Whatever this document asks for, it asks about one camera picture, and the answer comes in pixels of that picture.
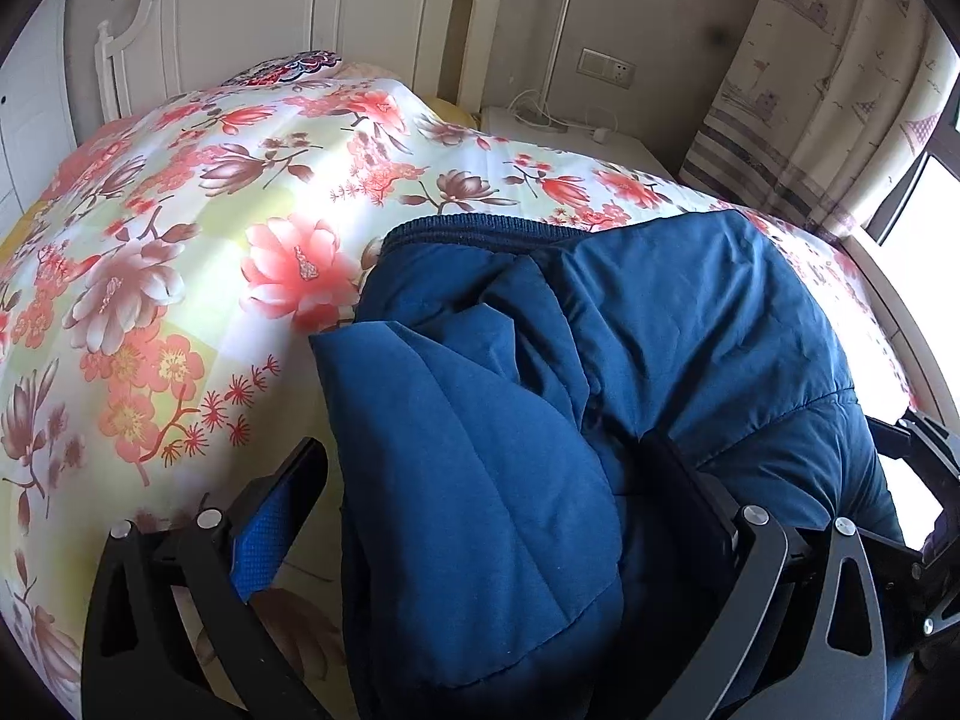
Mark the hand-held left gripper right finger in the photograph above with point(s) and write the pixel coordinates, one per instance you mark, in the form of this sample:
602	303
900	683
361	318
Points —
705	499

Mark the beige pillow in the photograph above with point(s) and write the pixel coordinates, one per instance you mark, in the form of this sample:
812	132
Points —
367	70

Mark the yellow pillow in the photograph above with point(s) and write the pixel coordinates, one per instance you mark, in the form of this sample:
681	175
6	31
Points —
454	112

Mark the wall socket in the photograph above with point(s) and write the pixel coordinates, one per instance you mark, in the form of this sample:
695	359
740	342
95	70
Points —
607	67

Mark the white wardrobe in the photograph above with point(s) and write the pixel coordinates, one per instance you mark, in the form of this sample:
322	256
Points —
30	90

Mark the blue padded jacket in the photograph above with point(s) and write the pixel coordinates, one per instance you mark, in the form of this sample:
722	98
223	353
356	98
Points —
600	330

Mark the window sill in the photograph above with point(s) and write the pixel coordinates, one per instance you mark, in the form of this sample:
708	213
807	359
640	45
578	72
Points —
900	315

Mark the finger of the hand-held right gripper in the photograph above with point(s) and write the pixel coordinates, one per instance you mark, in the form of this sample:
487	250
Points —
919	442
911	585

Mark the dark patterned pillow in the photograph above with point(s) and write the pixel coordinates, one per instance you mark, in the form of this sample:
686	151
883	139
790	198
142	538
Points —
289	66

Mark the window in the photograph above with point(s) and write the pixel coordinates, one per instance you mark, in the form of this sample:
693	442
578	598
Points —
926	202

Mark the floral quilt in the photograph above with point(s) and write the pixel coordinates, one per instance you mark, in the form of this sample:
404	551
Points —
187	202

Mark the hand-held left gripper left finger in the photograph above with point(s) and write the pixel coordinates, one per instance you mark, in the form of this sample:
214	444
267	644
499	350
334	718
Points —
262	532

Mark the white nightstand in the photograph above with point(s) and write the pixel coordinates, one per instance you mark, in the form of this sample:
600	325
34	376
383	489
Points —
637	156

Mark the white floor lamp pole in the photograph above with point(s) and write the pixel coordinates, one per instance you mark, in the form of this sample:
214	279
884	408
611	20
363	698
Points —
559	45

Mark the printed striped curtain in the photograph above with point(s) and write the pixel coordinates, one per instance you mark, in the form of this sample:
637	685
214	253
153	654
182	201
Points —
825	75

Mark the white bed headboard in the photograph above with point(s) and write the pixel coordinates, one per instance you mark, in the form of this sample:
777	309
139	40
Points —
247	7

